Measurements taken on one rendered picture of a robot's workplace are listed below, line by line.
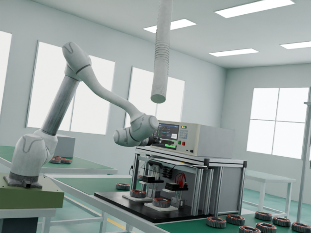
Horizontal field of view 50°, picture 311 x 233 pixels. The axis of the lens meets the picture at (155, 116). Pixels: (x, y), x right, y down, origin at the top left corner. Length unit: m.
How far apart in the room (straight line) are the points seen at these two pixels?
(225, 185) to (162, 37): 2.03
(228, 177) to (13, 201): 1.29
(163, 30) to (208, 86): 5.92
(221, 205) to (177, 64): 6.72
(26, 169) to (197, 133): 1.02
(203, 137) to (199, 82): 7.15
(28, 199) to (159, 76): 2.08
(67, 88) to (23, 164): 0.52
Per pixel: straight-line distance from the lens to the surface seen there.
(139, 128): 1.80
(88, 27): 7.29
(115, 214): 2.10
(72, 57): 1.97
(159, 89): 3.45
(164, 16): 3.87
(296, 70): 9.07
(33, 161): 1.95
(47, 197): 1.97
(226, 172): 2.24
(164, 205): 2.11
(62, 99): 2.12
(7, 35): 6.61
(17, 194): 1.92
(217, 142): 2.29
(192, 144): 2.15
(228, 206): 2.32
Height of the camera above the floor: 1.25
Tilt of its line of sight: 2 degrees up
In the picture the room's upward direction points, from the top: 7 degrees clockwise
